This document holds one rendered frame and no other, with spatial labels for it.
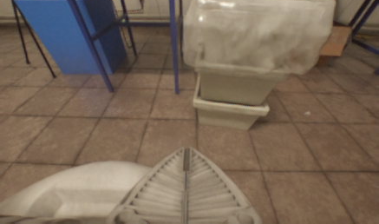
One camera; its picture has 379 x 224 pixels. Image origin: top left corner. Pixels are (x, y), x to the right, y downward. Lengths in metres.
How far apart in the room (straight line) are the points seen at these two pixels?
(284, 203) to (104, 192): 0.74
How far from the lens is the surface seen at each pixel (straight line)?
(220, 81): 0.71
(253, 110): 0.81
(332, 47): 2.01
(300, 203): 0.93
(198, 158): 0.17
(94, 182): 0.48
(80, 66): 1.70
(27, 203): 0.55
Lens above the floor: 0.76
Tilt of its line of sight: 44 degrees down
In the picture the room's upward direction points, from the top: 1 degrees clockwise
